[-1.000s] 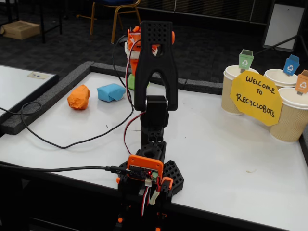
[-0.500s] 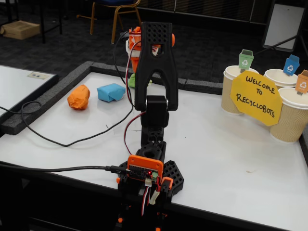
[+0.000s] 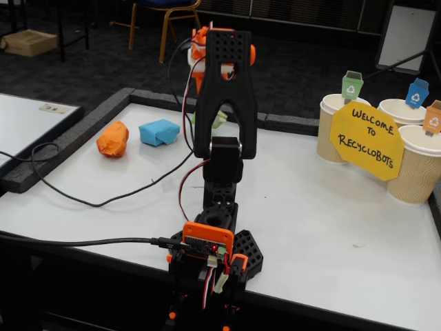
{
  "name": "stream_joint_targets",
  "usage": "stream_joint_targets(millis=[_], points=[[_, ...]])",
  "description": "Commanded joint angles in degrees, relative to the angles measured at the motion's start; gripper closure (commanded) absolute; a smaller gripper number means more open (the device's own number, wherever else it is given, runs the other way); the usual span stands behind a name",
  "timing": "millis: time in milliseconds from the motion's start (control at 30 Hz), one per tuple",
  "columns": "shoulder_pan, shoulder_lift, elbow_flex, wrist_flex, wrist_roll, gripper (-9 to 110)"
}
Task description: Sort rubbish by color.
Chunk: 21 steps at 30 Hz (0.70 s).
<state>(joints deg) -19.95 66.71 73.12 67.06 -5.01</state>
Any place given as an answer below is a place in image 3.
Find green paper wad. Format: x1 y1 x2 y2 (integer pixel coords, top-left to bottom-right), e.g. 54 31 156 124
192 110 229 130

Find blue paper wad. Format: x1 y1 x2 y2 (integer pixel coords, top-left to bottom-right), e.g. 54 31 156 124
139 119 181 147

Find black robot base with clamp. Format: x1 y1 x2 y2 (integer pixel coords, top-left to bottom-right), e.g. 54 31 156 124
165 227 265 331

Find orange controller board housing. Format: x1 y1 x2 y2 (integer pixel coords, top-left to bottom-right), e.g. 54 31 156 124
181 222 235 259

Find short black foam border strip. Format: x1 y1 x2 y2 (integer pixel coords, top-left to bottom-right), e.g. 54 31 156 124
265 113 320 137
427 185 441 242

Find paper cup with green tag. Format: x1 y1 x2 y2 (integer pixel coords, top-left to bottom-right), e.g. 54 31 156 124
316 93 372 166

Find orange paper ball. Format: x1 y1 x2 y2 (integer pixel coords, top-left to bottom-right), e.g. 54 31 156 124
96 121 130 158

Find yellow welcome sign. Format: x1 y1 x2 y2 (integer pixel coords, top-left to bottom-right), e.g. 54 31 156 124
329 101 404 181

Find green recycling bin tag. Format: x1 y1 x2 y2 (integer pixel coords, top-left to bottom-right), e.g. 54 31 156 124
341 70 365 104

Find small paper label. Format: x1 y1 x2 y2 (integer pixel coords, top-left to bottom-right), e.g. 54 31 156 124
39 103 72 114

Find paper cup with blue tag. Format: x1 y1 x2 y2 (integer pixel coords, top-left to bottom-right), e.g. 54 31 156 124
378 99 428 128

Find paper cup with orange tag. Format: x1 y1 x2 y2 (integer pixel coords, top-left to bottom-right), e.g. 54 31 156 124
386 124 441 205

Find black tripod leg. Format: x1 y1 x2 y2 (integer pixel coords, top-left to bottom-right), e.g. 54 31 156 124
365 50 441 79

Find black metal table legs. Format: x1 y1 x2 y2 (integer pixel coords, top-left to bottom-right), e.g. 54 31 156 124
6 0 90 63

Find blue recycling bin tag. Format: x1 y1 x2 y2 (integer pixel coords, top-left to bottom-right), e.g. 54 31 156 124
404 77 430 111

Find orange recycling bin tag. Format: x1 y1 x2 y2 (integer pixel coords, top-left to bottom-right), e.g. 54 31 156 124
423 100 441 137

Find brown cardboard box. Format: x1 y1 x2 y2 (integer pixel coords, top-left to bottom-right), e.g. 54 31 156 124
0 29 59 58

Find red white black servo wire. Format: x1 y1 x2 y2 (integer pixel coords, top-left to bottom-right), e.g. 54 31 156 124
178 20 214 221

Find wire bundle with white connector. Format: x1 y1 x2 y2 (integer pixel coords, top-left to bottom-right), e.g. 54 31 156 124
201 257 230 310

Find thin black camera cable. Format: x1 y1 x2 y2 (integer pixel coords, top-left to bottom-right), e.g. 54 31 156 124
0 37 196 208

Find thick black USB cable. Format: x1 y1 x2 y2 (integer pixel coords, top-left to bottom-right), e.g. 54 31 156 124
0 230 182 250

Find gold frame blue seat chair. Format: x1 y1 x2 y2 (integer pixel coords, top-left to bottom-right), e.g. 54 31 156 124
109 0 209 64

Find white board with black frame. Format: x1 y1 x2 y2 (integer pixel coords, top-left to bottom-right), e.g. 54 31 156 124
0 92 85 177

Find white panel with dark frame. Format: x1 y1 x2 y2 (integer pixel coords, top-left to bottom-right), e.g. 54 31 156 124
374 0 441 75

